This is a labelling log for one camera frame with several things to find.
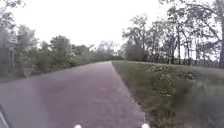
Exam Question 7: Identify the grey asphalt path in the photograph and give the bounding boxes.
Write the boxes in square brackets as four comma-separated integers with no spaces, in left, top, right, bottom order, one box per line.
[0,60,147,128]

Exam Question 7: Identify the grass verge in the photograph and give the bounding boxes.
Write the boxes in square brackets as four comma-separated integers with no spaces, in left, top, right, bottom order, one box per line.
[111,60,224,128]

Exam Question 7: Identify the row of trees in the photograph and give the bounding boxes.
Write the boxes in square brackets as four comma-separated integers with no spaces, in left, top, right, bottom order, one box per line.
[0,0,124,81]
[120,0,224,70]

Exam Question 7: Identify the sign on pole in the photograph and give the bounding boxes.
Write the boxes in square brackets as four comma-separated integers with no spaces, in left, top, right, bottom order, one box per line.
[8,32,19,73]

